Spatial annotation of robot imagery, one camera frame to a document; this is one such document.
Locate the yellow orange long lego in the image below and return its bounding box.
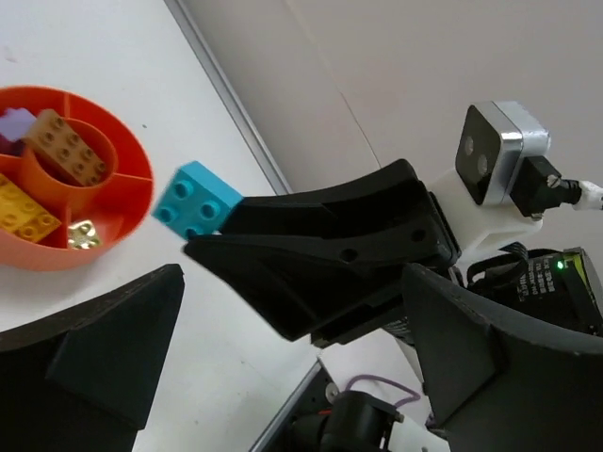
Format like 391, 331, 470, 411
0, 174, 61, 243

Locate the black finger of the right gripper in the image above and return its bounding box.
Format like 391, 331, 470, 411
184, 233, 452, 348
220, 159, 460, 264

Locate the aluminium rail right side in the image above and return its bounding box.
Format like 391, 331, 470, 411
164, 0, 292, 195

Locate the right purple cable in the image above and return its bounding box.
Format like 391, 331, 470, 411
346, 374, 421, 409

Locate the brown lego brick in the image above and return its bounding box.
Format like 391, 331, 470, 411
22, 109, 106, 186

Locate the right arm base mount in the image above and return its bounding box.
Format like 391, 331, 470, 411
251, 361, 449, 452

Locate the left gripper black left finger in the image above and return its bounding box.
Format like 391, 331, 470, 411
1, 264, 184, 452

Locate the teal small lego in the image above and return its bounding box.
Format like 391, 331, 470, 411
153, 161, 243, 240

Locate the orange round divided container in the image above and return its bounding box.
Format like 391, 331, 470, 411
1, 86, 154, 271

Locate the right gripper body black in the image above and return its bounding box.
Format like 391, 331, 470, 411
465, 242, 602, 337

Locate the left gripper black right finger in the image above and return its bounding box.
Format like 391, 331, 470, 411
401, 264, 602, 452

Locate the light purple lego brick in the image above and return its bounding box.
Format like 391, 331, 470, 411
0, 107, 37, 142

